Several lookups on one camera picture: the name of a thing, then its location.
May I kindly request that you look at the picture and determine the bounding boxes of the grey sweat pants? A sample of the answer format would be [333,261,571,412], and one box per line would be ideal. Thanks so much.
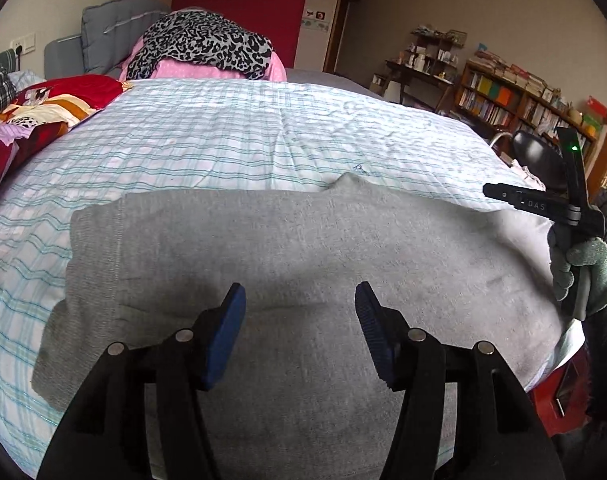
[31,172,579,480]

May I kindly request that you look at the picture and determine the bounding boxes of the small desk shelf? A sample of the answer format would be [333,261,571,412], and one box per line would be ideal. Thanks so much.
[406,25,467,78]

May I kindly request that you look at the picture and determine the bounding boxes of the plaid white bed sheet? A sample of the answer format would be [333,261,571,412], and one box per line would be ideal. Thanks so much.
[0,79,584,466]

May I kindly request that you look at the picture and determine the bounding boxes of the white pink cloth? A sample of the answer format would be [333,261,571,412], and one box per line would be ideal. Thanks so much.
[506,160,547,191]

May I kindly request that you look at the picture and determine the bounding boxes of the dark wooden desk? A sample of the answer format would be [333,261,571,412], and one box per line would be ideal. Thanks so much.
[383,57,457,111]

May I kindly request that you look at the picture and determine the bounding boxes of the red patterned quilt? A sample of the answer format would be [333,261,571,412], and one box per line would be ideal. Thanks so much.
[0,74,134,231]

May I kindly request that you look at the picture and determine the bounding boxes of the white wardrobe panel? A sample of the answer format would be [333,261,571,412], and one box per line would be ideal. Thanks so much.
[294,0,341,73]

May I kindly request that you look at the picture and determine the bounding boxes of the brown wooden door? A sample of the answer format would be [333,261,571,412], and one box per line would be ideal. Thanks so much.
[333,0,364,73]

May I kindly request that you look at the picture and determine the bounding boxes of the grey bed headboard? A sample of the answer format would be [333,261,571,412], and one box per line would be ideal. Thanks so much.
[44,35,84,81]

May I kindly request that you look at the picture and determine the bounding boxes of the coloured boxes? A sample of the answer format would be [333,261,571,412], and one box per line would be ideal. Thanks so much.
[581,95,607,136]

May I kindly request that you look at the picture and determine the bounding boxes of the wooden bookshelf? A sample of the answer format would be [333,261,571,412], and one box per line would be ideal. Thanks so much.
[453,57,599,161]

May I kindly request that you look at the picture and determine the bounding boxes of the white wall socket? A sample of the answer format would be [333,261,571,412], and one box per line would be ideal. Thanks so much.
[10,34,36,57]

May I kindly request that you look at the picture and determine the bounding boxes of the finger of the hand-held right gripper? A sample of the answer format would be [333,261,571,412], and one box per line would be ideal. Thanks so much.
[482,184,570,222]

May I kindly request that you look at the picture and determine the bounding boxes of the stack of books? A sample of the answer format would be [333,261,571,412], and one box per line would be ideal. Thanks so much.
[471,45,547,93]

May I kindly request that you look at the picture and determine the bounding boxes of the light blue pillow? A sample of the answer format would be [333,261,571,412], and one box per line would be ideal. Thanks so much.
[8,70,47,92]

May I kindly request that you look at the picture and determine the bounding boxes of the black chair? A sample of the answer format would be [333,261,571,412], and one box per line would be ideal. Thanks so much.
[493,130,569,191]

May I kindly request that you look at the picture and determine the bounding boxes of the grey quilted cushion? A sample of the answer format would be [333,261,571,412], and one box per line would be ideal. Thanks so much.
[80,0,170,75]

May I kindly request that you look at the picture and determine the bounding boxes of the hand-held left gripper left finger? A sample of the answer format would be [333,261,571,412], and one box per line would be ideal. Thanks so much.
[36,282,248,480]

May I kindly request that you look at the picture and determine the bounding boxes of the leopard print cloth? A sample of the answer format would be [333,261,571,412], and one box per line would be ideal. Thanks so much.
[126,12,274,81]

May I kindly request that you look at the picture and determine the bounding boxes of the grey blanket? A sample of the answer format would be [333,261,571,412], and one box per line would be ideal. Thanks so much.
[286,67,384,98]

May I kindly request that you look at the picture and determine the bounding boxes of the person's right hand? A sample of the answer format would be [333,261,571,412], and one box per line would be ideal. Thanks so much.
[547,221,607,319]

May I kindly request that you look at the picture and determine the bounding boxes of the person's right forearm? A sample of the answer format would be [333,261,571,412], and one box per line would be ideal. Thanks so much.
[581,260,607,426]

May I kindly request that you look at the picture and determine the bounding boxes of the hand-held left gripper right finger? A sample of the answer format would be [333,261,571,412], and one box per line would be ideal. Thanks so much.
[354,281,567,480]

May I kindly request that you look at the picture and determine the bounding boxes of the pink pillow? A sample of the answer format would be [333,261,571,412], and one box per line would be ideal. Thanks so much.
[118,42,288,82]

